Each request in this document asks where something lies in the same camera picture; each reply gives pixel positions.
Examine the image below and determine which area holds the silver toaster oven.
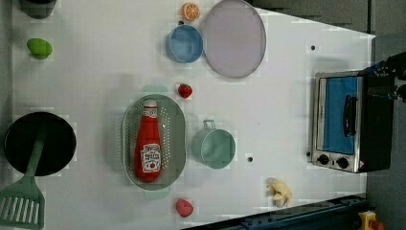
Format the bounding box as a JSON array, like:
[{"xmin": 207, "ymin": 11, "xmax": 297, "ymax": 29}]
[{"xmin": 311, "ymin": 71, "xmax": 395, "ymax": 173}]

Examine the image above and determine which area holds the blue metal cup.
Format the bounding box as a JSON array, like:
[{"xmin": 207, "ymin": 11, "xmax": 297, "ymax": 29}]
[{"xmin": 166, "ymin": 24, "xmax": 203, "ymax": 63}]

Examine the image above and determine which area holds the pink strawberry toy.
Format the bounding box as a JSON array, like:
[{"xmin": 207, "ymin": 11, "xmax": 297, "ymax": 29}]
[{"xmin": 175, "ymin": 199, "xmax": 193, "ymax": 218}]

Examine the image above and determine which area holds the orange slice toy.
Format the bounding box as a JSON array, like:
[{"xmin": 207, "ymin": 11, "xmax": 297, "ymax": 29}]
[{"xmin": 181, "ymin": 3, "xmax": 200, "ymax": 21}]

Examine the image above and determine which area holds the large grey round plate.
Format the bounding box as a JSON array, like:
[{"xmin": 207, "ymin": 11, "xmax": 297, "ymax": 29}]
[{"xmin": 203, "ymin": 0, "xmax": 266, "ymax": 79}]

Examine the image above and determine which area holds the black frying pan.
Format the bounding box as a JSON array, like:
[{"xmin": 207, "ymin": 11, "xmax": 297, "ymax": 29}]
[{"xmin": 4, "ymin": 112, "xmax": 77, "ymax": 176}]

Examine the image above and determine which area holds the red plush ketchup bottle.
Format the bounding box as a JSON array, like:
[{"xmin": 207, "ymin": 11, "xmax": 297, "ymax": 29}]
[{"xmin": 134, "ymin": 100, "xmax": 162, "ymax": 183}]

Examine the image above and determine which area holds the green oval strainer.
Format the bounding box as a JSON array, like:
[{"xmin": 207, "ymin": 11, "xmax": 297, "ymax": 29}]
[{"xmin": 122, "ymin": 85, "xmax": 187, "ymax": 200}]

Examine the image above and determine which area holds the green slotted spatula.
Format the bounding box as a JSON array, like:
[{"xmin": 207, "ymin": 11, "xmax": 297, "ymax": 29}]
[{"xmin": 0, "ymin": 130, "xmax": 47, "ymax": 230}]

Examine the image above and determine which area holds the peeled banana toy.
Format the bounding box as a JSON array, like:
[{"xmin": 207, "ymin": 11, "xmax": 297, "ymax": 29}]
[{"xmin": 267, "ymin": 180, "xmax": 292, "ymax": 208}]

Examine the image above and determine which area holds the red strawberry toy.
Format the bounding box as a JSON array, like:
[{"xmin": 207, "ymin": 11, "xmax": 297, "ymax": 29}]
[{"xmin": 177, "ymin": 83, "xmax": 192, "ymax": 99}]

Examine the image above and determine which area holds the yellow red clamp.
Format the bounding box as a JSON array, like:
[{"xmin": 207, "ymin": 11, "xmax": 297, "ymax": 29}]
[{"xmin": 358, "ymin": 211, "xmax": 385, "ymax": 230}]

